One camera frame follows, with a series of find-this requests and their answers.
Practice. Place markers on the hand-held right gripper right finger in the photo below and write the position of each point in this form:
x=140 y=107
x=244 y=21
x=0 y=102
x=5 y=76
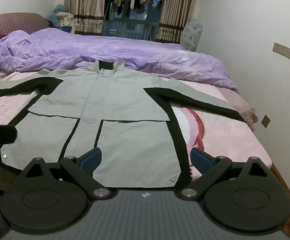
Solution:
x=202 y=164

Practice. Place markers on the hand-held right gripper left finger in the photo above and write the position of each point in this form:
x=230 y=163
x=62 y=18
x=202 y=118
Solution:
x=91 y=162

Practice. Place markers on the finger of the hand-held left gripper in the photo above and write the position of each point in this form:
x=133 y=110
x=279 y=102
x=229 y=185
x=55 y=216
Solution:
x=3 y=133

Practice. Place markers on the grey and black jacket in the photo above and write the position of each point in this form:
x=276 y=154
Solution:
x=124 y=100

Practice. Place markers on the pile of blue white clothes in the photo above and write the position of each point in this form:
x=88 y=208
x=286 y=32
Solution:
x=59 y=17

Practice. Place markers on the pink printed bed sheet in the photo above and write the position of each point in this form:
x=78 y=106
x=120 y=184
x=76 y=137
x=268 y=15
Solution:
x=235 y=140

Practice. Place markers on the dusty pink blanket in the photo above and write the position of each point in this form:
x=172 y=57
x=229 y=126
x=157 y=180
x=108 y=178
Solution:
x=242 y=105

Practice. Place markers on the purple duvet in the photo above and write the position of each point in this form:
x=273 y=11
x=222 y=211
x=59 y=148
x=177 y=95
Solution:
x=59 y=47

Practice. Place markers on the maroon padded headboard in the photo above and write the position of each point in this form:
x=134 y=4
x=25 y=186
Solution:
x=14 y=23

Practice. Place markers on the standing fan with white cover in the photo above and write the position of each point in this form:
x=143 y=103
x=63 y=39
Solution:
x=193 y=35

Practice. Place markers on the glass balcony door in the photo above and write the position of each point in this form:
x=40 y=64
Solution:
x=124 y=26

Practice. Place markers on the beige patterned curtain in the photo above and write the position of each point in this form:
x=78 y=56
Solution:
x=176 y=7
x=84 y=2

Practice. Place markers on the small brown wall plate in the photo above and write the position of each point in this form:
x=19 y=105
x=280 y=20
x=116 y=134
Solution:
x=266 y=121

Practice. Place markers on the beige wall socket plate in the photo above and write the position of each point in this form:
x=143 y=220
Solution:
x=282 y=50

